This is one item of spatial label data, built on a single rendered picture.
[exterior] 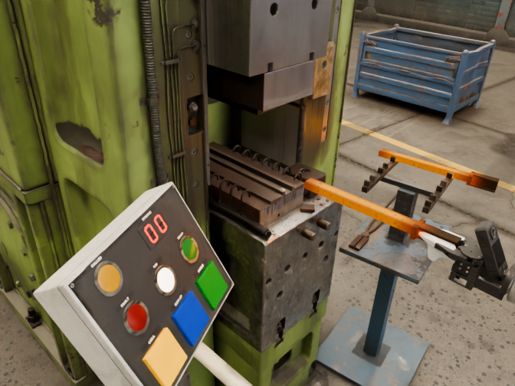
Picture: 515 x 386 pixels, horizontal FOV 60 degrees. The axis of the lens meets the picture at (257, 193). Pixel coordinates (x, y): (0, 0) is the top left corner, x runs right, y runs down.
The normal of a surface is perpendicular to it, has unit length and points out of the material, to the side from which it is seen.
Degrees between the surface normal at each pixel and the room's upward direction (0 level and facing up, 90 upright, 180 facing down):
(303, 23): 90
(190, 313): 60
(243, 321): 42
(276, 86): 90
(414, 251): 0
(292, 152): 90
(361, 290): 0
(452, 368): 0
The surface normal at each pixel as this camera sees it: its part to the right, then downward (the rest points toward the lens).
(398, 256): 0.03, -0.86
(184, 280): 0.83, -0.27
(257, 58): 0.73, 0.36
